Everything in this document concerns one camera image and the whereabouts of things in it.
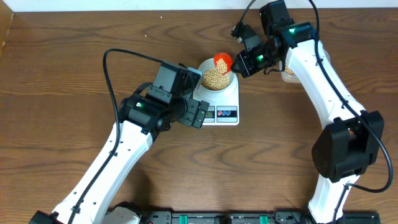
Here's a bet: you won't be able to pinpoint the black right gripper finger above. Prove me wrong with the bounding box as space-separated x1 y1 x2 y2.
232 65 249 78
231 52 246 71

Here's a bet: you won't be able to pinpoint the red plastic measuring scoop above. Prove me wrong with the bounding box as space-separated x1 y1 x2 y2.
213 52 233 75

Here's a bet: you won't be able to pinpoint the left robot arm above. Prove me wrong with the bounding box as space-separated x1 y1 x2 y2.
30 93 209 223

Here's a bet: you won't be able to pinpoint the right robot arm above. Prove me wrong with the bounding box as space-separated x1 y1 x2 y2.
231 1 384 223

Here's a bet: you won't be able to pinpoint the soybeans in red scoop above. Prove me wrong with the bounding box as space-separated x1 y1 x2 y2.
216 58 228 75

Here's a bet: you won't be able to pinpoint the soybeans in grey bowl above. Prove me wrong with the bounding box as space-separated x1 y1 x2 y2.
201 68 229 91

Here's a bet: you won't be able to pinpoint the light grey bowl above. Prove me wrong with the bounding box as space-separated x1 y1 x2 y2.
198 58 236 91

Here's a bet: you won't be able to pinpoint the white digital kitchen scale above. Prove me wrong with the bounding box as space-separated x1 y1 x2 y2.
193 73 239 126

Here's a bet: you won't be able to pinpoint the pile of soybeans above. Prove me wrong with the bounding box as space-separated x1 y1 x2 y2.
285 66 295 75

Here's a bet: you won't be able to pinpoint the clear plastic container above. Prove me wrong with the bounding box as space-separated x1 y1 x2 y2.
279 50 331 84

